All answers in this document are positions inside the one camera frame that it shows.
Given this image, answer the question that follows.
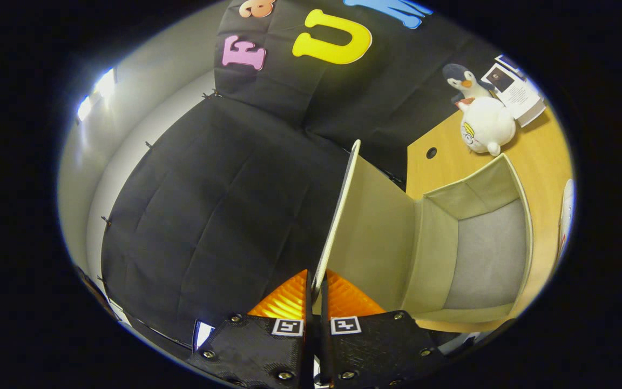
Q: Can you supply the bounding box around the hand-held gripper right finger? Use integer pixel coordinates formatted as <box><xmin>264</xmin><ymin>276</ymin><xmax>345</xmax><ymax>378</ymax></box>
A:
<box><xmin>319</xmin><ymin>269</ymin><xmax>447</xmax><ymax>389</ymax></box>

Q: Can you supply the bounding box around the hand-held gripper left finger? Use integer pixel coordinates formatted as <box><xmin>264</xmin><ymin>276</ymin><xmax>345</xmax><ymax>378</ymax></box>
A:
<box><xmin>187</xmin><ymin>269</ymin><xmax>314</xmax><ymax>389</ymax></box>

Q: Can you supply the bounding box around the beige fabric storage box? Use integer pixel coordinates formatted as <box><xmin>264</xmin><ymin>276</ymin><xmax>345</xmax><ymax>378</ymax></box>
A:
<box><xmin>311</xmin><ymin>139</ymin><xmax>534</xmax><ymax>325</ymax></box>

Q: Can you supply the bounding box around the white striped canvas shoe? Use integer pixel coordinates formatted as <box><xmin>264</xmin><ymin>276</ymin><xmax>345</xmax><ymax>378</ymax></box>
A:
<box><xmin>558</xmin><ymin>179</ymin><xmax>576</xmax><ymax>254</ymax></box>

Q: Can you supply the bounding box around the white round plush toy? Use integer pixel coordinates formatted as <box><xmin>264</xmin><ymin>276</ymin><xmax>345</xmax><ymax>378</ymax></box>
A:
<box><xmin>458</xmin><ymin>97</ymin><xmax>517</xmax><ymax>157</ymax></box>

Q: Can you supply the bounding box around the navy penguin plush toy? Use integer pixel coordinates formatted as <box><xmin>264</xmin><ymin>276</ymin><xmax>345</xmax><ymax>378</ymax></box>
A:
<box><xmin>442</xmin><ymin>63</ymin><xmax>498</xmax><ymax>103</ymax></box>

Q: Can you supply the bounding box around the white book with dark portrait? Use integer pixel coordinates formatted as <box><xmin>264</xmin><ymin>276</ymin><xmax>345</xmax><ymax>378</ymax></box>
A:
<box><xmin>481</xmin><ymin>64</ymin><xmax>546</xmax><ymax>128</ymax></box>

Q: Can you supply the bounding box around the book with blue photo cover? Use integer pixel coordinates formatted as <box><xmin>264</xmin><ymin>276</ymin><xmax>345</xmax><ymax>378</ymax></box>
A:
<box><xmin>495</xmin><ymin>54</ymin><xmax>528</xmax><ymax>82</ymax></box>

